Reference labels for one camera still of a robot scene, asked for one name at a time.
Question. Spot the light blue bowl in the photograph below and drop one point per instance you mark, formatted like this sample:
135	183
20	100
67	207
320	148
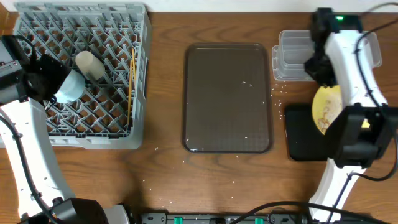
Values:
72	88

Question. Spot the dark brown serving tray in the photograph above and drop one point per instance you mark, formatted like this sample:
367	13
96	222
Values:
227	99

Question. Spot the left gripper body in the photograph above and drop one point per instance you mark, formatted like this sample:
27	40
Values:
55	76

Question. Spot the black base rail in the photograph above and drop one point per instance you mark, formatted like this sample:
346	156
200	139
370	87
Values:
272	218

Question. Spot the cream plastic cup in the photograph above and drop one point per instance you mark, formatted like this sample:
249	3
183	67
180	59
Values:
90	65

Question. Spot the clear plastic bin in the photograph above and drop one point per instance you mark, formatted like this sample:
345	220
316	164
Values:
296	47

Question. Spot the grey plastic dish rack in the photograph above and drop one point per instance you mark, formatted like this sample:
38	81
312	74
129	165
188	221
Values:
109	30

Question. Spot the yellow plate with crumbs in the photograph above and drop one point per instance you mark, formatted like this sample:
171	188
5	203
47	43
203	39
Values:
326	106

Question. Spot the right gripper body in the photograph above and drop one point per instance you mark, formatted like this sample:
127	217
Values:
319	69

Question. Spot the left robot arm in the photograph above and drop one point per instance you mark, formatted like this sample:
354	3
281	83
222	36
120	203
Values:
44	195

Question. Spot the black tray bin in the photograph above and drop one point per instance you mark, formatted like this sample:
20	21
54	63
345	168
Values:
305	141

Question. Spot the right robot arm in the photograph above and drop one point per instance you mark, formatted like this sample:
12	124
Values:
366	125

